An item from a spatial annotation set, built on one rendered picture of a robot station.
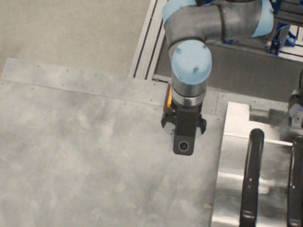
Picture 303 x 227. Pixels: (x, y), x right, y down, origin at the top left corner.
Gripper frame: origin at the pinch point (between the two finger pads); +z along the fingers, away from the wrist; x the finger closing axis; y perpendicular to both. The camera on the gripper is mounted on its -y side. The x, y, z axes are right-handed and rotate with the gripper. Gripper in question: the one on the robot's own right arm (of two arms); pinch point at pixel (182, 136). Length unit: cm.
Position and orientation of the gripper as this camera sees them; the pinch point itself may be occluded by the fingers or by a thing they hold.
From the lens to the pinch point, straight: 153.6
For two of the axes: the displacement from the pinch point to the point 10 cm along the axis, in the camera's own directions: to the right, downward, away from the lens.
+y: 1.8, -9.0, 4.1
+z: 0.0, 4.1, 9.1
